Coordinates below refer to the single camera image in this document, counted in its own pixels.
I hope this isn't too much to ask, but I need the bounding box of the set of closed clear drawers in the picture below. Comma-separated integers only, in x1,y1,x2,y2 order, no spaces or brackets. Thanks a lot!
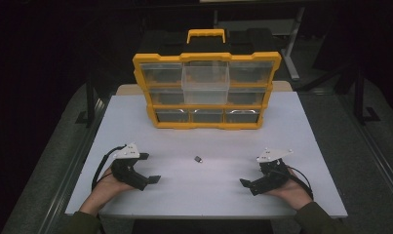
139,61,275,125

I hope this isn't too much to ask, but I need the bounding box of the metal floor rail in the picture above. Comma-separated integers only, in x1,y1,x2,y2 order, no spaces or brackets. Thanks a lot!
338,94,393,209
37,97,108,234

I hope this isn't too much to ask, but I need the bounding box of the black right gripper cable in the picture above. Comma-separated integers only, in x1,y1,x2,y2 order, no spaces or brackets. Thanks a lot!
286,165,315,200

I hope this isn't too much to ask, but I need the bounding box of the yellow black organizer cabinet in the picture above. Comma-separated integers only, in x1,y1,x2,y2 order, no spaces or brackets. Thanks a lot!
132,28,283,131

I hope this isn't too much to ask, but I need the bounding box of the black metal stand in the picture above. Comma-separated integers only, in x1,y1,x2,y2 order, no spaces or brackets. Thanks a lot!
74,77,98,129
352,62,381,127

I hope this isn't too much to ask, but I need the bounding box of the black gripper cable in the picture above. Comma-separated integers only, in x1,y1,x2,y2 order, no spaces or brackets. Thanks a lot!
91,144,128,192
286,165,315,200

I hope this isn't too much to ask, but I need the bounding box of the person's left hand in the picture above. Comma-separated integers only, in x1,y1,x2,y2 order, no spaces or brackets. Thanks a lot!
92,167,136,205

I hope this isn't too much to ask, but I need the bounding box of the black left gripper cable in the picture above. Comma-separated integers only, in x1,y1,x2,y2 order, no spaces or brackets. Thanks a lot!
91,144,128,192

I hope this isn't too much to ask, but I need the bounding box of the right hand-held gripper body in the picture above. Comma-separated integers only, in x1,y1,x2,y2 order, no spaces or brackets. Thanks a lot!
249,147,295,197

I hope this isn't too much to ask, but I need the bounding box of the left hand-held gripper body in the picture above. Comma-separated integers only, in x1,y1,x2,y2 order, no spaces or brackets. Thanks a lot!
110,141,149,192

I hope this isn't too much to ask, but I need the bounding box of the person's right hand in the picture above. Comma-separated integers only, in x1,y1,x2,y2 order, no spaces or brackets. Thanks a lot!
265,167,308,206

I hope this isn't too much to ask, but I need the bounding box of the clear plastic organizer drawer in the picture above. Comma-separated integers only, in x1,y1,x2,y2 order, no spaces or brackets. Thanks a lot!
180,60,231,105

